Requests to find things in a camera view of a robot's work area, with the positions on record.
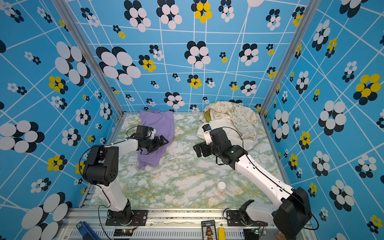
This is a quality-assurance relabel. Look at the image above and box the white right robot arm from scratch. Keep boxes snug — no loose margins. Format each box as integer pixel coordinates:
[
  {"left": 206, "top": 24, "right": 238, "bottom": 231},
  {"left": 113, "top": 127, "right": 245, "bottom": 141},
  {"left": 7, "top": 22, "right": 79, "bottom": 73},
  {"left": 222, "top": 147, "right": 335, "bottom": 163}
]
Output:
[{"left": 194, "top": 124, "right": 313, "bottom": 240}]

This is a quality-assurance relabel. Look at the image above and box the small white round container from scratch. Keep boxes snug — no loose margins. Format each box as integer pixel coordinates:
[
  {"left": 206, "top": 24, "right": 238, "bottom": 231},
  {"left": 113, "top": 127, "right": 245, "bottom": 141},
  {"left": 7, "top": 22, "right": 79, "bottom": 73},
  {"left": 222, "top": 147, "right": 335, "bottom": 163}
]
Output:
[{"left": 217, "top": 181, "right": 226, "bottom": 192}]

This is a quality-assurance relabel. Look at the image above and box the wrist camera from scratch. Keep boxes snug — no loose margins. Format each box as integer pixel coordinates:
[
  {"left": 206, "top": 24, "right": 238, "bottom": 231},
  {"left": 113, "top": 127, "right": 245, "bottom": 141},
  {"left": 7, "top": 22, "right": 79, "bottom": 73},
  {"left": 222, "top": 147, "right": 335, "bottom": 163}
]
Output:
[
  {"left": 147, "top": 127, "right": 157, "bottom": 140},
  {"left": 202, "top": 124, "right": 212, "bottom": 145}
]

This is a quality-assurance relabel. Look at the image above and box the plain cream cloth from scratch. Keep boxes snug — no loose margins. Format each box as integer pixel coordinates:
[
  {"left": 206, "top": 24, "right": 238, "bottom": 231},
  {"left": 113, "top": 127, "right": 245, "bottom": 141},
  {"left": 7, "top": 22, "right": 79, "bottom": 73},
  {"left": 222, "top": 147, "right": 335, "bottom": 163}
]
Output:
[{"left": 197, "top": 118, "right": 261, "bottom": 151}]

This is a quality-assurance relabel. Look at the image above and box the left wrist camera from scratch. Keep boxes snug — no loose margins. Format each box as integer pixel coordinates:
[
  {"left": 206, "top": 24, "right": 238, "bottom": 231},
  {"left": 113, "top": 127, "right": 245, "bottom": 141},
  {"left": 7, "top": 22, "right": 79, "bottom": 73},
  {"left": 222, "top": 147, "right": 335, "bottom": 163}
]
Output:
[{"left": 147, "top": 127, "right": 157, "bottom": 140}]

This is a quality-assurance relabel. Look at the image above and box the left aluminium corner post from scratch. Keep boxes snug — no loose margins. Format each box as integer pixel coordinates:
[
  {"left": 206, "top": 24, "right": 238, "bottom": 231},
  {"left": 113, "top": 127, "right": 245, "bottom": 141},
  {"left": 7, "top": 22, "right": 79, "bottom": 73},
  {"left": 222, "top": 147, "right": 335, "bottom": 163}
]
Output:
[{"left": 52, "top": 1, "right": 124, "bottom": 118}]

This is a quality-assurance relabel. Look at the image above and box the black controller box with buttons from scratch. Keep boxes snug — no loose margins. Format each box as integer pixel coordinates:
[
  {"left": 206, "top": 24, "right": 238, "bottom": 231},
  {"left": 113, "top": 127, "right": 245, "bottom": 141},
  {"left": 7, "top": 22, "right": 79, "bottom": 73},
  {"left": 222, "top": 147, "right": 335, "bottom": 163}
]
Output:
[{"left": 201, "top": 220, "right": 218, "bottom": 240}]

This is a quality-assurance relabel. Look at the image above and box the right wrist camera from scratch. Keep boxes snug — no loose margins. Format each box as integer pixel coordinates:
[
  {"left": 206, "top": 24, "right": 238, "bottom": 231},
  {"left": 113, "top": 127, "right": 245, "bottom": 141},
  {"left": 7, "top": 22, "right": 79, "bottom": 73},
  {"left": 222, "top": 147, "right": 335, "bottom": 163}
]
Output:
[{"left": 202, "top": 124, "right": 212, "bottom": 145}]

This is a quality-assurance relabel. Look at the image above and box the purple cloth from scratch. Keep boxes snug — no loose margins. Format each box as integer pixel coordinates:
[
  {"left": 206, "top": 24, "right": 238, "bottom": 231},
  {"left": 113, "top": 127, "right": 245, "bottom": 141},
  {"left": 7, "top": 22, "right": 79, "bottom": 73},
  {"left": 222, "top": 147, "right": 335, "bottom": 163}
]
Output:
[{"left": 138, "top": 110, "right": 175, "bottom": 170}]

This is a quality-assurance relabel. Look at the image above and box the blue tool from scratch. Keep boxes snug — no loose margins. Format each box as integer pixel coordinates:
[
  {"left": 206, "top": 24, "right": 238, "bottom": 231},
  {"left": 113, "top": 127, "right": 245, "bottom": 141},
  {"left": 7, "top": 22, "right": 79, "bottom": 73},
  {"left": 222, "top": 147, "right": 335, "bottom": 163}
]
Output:
[{"left": 76, "top": 221, "right": 101, "bottom": 240}]

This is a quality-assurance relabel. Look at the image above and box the aluminium corner frame post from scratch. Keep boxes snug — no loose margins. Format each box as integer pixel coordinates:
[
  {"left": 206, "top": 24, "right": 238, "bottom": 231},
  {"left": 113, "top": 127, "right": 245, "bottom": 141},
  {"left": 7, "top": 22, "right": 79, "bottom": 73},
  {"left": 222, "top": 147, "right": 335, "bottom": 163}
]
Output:
[{"left": 260, "top": 0, "right": 321, "bottom": 116}]

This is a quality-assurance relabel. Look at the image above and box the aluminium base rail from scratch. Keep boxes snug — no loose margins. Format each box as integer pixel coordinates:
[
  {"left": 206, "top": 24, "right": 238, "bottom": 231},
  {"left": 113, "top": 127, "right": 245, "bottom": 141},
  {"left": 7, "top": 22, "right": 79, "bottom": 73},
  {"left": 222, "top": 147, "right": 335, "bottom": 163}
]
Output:
[{"left": 55, "top": 208, "right": 317, "bottom": 240}]

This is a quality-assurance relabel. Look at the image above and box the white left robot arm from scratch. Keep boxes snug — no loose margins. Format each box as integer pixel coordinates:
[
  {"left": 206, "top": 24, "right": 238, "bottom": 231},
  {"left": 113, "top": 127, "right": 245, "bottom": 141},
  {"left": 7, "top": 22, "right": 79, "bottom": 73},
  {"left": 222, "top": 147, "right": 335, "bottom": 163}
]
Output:
[{"left": 79, "top": 126, "right": 169, "bottom": 226}]

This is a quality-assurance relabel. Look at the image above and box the cream green-printed cloth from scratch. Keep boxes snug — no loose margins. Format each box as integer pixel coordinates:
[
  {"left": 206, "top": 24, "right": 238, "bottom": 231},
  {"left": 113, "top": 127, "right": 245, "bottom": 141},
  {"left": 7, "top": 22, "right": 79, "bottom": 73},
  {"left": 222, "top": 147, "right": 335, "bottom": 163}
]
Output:
[{"left": 199, "top": 101, "right": 260, "bottom": 141}]

